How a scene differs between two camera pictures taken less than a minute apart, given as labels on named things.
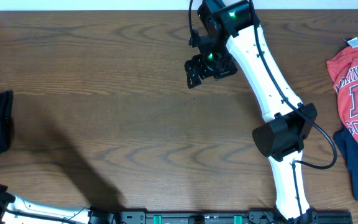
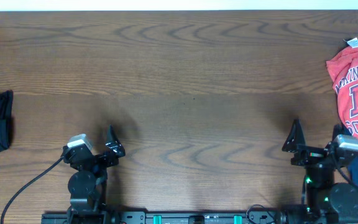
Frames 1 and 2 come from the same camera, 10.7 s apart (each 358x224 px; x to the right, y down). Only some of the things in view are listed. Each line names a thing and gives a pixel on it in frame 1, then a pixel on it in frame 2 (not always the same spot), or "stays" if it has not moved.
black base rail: x=252 y=216 stays
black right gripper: x=199 y=60 -> x=310 y=154
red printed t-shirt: x=354 y=71 stays
